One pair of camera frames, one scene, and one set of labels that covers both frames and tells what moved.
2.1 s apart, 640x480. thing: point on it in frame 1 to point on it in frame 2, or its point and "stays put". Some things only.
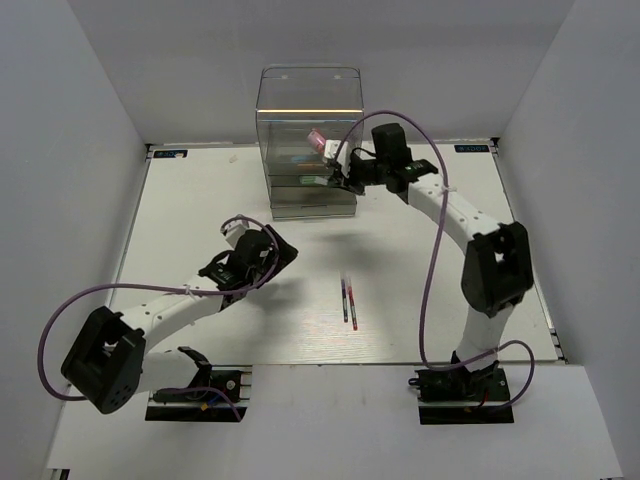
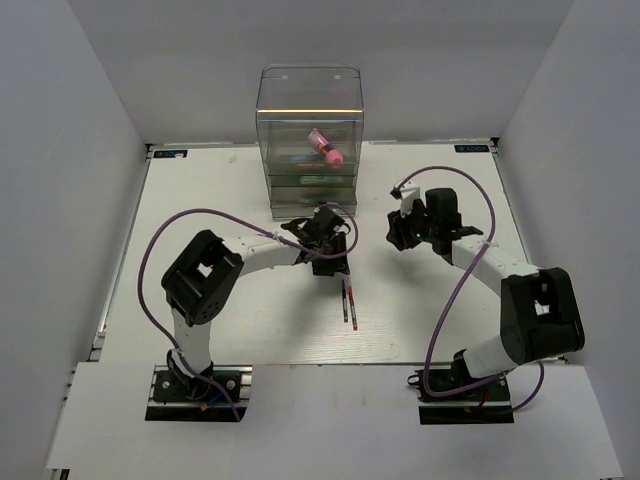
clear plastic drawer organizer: x=304 y=113 stays put
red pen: x=353 y=311 stays put
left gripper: x=286 y=252 to x=339 y=264
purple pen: x=344 y=298 stays put
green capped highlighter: x=308 y=180 stays put
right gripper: x=351 y=185 to x=399 y=234
